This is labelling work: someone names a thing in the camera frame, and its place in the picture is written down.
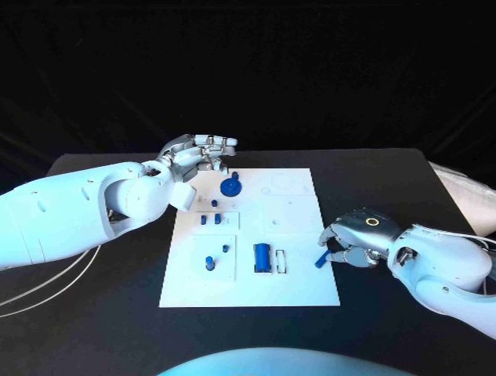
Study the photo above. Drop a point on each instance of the thick blue cylinder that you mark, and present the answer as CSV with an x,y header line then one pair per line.
x,y
263,257

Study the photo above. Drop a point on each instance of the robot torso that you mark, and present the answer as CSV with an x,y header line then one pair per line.
x,y
282,364

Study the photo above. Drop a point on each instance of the thin blue bar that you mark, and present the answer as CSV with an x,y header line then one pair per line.
x,y
322,260

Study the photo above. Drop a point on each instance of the white task board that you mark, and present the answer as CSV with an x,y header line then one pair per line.
x,y
295,288

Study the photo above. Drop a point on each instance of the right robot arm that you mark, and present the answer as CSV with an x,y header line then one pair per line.
x,y
442,258

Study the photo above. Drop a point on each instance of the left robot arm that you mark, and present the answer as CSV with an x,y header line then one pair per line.
x,y
61,211

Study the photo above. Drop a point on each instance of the white bag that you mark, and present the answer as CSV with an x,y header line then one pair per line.
x,y
476,205

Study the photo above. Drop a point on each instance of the blue gear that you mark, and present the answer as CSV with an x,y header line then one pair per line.
x,y
230,188

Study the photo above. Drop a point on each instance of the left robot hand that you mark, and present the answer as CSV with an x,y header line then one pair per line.
x,y
186,158

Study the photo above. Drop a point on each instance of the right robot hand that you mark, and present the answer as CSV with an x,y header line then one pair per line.
x,y
367,232

